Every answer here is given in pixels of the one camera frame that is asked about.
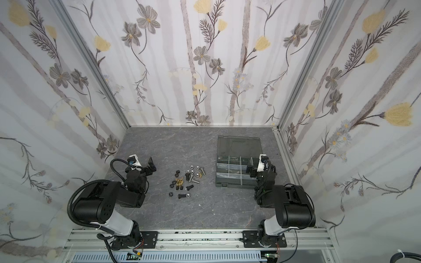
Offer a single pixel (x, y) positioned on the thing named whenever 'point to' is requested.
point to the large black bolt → (180, 195)
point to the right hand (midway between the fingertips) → (259, 158)
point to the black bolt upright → (187, 175)
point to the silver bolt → (195, 181)
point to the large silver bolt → (203, 171)
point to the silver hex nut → (188, 195)
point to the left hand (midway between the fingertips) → (143, 158)
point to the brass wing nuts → (179, 181)
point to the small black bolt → (189, 187)
